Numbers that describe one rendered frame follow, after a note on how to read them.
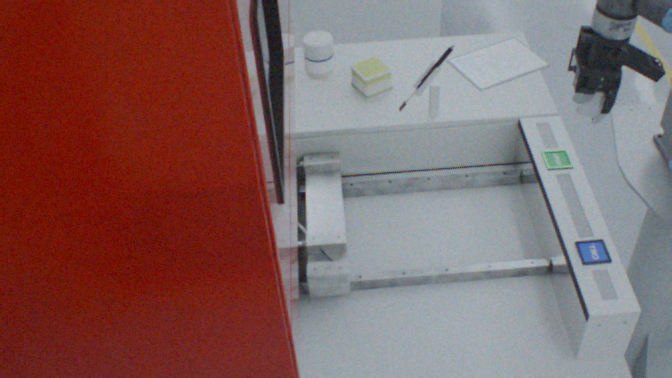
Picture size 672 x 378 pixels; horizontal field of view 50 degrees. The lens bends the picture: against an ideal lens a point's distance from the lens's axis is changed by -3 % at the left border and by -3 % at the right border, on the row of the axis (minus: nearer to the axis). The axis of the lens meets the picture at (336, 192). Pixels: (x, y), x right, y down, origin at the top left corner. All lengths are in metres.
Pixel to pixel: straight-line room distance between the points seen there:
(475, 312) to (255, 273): 0.81
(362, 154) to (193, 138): 1.11
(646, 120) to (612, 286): 0.71
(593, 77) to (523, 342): 0.51
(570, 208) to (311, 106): 0.63
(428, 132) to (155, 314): 1.02
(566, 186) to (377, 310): 0.46
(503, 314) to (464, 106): 0.50
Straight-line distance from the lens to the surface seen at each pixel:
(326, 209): 1.60
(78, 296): 0.81
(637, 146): 1.93
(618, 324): 1.40
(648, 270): 2.13
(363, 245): 1.61
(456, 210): 1.68
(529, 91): 1.80
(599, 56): 1.41
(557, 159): 1.62
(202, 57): 0.58
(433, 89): 1.65
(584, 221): 1.51
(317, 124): 1.69
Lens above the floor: 2.02
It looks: 44 degrees down
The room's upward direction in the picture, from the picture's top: 5 degrees counter-clockwise
